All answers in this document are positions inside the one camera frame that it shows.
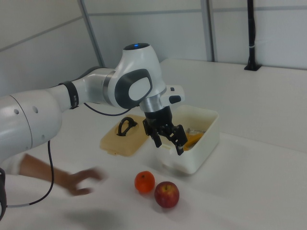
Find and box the person's hand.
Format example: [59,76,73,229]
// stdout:
[64,167,103,196]

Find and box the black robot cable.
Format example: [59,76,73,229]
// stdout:
[4,102,139,208]

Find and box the red apple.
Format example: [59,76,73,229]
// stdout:
[154,181,180,208]

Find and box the black cable strap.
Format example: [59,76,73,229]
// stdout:
[59,80,80,110]

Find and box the white plastic container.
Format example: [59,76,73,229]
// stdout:
[155,104,220,175]

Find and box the orange fruit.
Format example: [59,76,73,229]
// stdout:
[134,171,156,194]

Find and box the yellow C-clamp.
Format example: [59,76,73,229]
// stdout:
[183,128,207,151]

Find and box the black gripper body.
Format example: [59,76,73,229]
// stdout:
[142,106,174,135]

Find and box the black camera stand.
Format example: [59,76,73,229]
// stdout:
[244,0,261,71]

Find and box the beige lid with black handle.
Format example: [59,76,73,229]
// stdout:
[100,114,149,158]

